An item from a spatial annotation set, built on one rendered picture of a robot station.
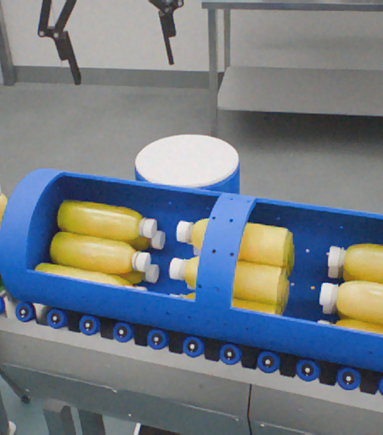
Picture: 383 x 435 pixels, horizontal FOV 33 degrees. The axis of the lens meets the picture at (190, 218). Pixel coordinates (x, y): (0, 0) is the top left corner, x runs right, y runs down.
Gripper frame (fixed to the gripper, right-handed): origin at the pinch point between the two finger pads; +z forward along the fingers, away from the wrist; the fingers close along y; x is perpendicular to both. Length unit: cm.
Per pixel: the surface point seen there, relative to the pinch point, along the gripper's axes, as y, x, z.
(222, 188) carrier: -13, -52, 56
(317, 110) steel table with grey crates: -83, -241, 133
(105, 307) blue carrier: 15, -6, 48
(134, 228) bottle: 7.5, -20.9, 41.6
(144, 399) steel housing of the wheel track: 13, -5, 75
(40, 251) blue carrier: 29, -26, 46
